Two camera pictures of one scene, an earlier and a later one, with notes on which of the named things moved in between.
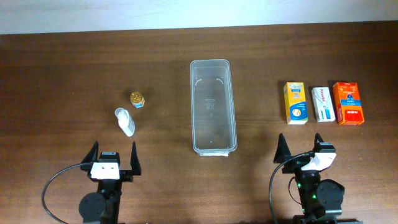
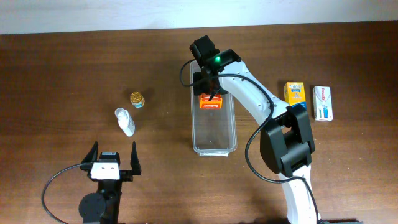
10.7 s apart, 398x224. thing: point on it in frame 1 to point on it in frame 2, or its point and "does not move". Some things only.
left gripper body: [125, 176] does not move
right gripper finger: [318, 139] to [213, 94]
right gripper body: [295, 165] to [200, 83]
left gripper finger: [135, 161] does not move
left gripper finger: [92, 155] does not move
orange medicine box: [347, 103] to [216, 102]
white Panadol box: [324, 104] does not move
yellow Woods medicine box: [296, 105] does not move
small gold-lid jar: [137, 99] does not move
